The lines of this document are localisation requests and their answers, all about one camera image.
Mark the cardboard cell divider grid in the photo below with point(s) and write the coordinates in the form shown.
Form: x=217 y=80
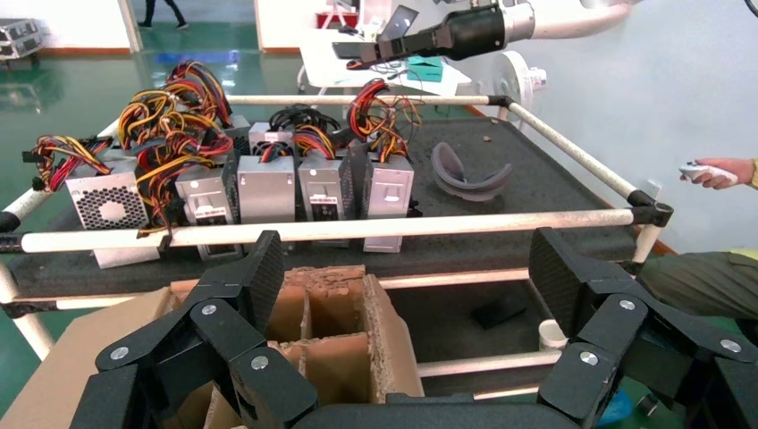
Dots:
x=331 y=367

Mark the teal box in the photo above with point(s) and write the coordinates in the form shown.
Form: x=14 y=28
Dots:
x=426 y=70

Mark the white handheld controller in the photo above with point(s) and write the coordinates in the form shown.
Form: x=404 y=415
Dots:
x=693 y=172

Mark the black cart mat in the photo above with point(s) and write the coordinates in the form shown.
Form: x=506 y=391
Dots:
x=533 y=177

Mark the white pipe cart frame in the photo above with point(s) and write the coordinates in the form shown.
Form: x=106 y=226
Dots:
x=414 y=225

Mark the silver computer power supply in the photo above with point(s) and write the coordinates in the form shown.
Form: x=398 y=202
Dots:
x=388 y=189
x=266 y=189
x=325 y=183

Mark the silver power supply dark side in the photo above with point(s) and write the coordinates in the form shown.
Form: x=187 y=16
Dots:
x=204 y=195

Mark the white table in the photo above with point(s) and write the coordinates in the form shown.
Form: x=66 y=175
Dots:
x=323 y=68

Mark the grey curved plastic part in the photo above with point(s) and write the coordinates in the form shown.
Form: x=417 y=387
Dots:
x=468 y=188

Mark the black aluminium flight case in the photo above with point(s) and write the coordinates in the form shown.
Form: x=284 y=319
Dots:
x=21 y=38

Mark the olive trouser leg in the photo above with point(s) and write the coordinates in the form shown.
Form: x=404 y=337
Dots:
x=704 y=284

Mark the black laptop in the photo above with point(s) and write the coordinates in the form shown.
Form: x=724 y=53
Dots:
x=343 y=48

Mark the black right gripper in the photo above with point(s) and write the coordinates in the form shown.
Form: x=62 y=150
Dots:
x=474 y=32

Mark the black flat pad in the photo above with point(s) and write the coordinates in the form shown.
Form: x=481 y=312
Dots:
x=500 y=312

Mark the red box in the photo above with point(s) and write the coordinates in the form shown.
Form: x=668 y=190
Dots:
x=331 y=21

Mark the blue plastic item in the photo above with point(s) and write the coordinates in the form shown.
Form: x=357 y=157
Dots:
x=613 y=408

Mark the blue floor mat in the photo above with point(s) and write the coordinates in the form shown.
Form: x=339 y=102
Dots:
x=195 y=57

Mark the person's hand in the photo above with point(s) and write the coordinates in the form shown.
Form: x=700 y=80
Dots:
x=731 y=164

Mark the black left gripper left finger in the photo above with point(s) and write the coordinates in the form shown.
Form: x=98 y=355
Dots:
x=225 y=331

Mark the black lower cart shelf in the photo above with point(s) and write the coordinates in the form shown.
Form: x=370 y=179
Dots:
x=450 y=320

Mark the walking person's legs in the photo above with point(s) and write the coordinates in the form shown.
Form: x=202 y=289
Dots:
x=148 y=9

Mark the white wall socket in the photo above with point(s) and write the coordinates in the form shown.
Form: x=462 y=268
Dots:
x=654 y=189

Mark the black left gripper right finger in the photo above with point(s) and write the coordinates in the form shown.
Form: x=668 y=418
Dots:
x=610 y=331

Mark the yellow sleeved forearm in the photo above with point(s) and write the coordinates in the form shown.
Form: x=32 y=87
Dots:
x=755 y=174

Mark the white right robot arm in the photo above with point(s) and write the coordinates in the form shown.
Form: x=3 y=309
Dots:
x=568 y=18

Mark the brown cardboard box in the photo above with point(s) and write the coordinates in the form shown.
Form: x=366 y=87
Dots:
x=47 y=367

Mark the white round device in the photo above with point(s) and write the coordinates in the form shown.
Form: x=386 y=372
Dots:
x=515 y=77

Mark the white pillar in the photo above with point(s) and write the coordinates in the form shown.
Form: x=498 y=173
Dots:
x=130 y=26

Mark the perforated silver power supply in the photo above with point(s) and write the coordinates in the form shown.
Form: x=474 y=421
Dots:
x=112 y=204

